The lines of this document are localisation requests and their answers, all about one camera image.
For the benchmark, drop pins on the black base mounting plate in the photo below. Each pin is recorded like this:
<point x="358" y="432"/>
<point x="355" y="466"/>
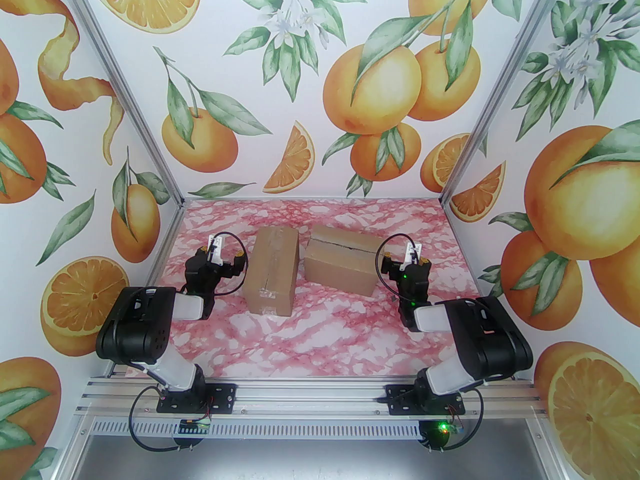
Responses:
<point x="400" y="400"/>
<point x="220" y="398"/>

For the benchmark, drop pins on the perforated white metal strip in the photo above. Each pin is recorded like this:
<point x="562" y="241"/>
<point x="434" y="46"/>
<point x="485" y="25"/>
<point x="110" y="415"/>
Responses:
<point x="300" y="429"/>

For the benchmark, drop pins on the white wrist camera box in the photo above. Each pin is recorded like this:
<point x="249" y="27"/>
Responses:
<point x="413" y="254"/>
<point x="216" y="249"/>

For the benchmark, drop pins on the small circuit board green LED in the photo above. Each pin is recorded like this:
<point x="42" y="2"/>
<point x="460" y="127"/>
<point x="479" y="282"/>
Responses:
<point x="450" y="429"/>

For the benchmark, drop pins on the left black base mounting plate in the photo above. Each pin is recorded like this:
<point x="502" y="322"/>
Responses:
<point x="220" y="398"/>

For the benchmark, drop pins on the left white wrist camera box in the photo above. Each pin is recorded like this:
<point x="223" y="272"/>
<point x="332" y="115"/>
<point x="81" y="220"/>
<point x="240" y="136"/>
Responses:
<point x="216" y="249"/>

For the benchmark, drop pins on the long cardboard express box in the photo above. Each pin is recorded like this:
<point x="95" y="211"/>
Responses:
<point x="271" y="273"/>

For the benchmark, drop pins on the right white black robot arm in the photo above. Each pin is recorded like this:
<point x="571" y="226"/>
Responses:
<point x="490" y="333"/>

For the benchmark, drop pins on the left aluminium frame post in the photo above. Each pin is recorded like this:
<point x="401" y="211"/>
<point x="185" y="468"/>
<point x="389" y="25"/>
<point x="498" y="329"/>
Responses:
<point x="125" y="93"/>

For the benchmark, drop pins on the aluminium frame post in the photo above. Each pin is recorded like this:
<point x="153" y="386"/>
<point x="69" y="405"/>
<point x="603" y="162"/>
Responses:
<point x="125" y="93"/>
<point x="500" y="93"/>

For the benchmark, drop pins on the aluminium slotted base rail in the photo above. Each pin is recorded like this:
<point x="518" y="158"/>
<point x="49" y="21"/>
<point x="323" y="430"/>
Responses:
<point x="310" y="398"/>

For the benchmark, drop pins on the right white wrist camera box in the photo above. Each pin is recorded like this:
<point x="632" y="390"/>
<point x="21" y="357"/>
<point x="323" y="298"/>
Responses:
<point x="413" y="254"/>

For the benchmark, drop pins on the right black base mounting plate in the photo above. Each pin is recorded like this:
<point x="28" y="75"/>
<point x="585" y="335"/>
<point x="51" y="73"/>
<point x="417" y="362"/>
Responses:
<point x="400" y="400"/>

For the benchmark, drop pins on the right aluminium frame post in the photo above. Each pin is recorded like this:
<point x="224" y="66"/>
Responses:
<point x="500" y="93"/>

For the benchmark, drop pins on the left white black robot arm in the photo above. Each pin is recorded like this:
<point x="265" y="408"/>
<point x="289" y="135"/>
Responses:
<point x="135" y="328"/>

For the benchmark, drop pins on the squat cardboard express box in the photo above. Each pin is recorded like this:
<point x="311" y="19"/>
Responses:
<point x="342" y="263"/>

